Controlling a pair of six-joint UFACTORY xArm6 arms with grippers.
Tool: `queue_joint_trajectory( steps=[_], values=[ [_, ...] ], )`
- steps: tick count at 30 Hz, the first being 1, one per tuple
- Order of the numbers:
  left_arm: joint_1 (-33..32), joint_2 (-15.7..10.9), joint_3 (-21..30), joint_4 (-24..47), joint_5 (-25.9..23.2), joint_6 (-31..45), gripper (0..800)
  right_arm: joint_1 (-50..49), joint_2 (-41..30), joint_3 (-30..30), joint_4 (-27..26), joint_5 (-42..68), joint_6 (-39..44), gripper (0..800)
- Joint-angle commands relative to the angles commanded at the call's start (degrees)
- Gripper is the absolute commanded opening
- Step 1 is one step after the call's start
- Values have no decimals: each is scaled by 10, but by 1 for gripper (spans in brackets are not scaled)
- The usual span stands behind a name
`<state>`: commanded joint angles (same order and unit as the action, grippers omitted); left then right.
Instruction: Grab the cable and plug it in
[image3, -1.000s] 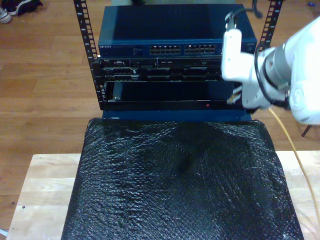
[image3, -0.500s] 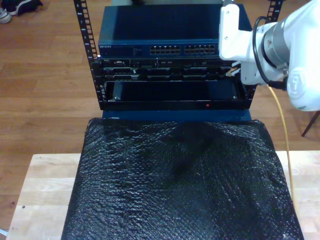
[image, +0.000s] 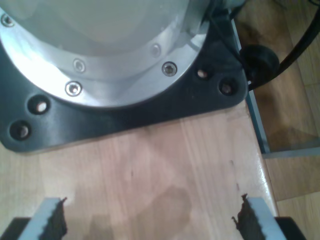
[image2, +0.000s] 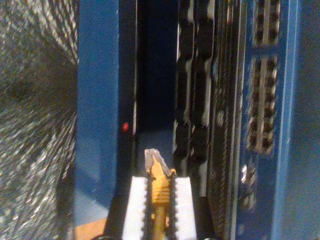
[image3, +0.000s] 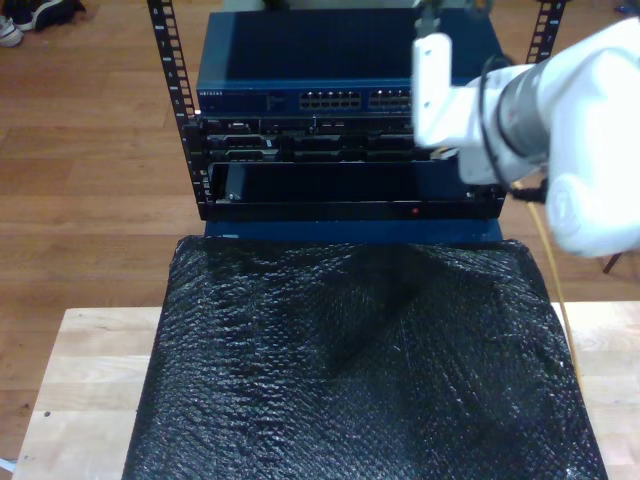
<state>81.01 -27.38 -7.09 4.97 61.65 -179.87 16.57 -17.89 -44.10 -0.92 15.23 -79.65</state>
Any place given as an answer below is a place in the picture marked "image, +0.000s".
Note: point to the grey metal bench frame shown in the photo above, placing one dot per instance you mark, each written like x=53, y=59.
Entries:
x=257, y=120

